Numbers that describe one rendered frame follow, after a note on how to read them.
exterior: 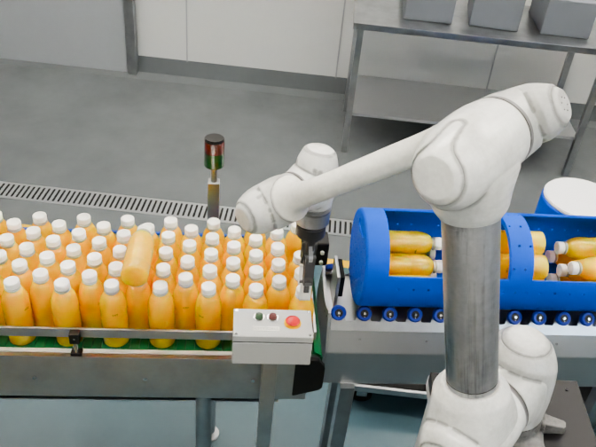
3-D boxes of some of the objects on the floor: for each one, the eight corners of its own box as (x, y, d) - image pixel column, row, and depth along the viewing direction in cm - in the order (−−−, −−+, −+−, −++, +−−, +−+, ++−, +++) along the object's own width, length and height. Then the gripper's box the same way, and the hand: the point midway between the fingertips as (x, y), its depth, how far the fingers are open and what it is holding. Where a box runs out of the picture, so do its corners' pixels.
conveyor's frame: (299, 538, 245) (326, 363, 193) (-193, 542, 230) (-310, 352, 178) (293, 427, 284) (314, 254, 231) (-129, 423, 269) (-208, 239, 216)
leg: (334, 502, 258) (356, 389, 221) (318, 502, 257) (339, 389, 221) (333, 488, 263) (355, 375, 226) (317, 488, 262) (337, 375, 225)
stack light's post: (215, 406, 289) (219, 184, 225) (206, 406, 289) (207, 184, 224) (215, 398, 292) (220, 177, 228) (206, 398, 292) (207, 176, 228)
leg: (331, 469, 269) (351, 356, 232) (316, 469, 269) (334, 356, 232) (330, 456, 274) (349, 344, 237) (315, 456, 273) (333, 344, 237)
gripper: (329, 244, 166) (320, 316, 180) (323, 201, 181) (315, 270, 194) (298, 243, 165) (291, 316, 179) (294, 199, 180) (288, 270, 194)
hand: (304, 283), depth 185 cm, fingers open, 5 cm apart
